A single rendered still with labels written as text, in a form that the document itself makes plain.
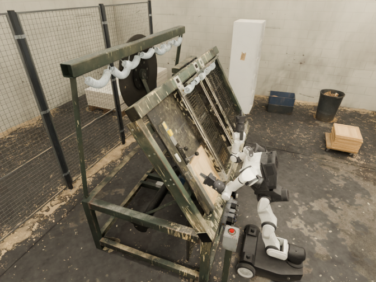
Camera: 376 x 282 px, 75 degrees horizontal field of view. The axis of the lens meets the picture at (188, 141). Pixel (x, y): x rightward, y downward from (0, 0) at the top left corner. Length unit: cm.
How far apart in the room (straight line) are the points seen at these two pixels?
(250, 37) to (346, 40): 242
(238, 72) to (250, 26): 98
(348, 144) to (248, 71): 249
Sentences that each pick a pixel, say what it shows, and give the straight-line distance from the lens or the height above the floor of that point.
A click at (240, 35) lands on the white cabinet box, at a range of 579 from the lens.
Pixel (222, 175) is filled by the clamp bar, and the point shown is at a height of 98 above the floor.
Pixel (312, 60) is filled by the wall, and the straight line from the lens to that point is 720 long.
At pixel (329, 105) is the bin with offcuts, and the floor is 43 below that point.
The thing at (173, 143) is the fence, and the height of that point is 155.
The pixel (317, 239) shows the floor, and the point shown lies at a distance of 364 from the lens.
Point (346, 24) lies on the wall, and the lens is 712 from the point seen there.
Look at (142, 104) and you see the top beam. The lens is 178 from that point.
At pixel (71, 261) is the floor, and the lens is 337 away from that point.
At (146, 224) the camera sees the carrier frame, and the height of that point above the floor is 74.
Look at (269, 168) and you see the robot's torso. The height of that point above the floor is 136.
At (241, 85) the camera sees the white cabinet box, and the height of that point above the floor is 71.
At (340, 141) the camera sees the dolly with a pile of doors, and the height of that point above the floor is 29.
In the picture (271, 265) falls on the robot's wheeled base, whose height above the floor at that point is 17.
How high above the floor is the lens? 264
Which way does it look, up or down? 32 degrees down
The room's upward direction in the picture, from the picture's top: straight up
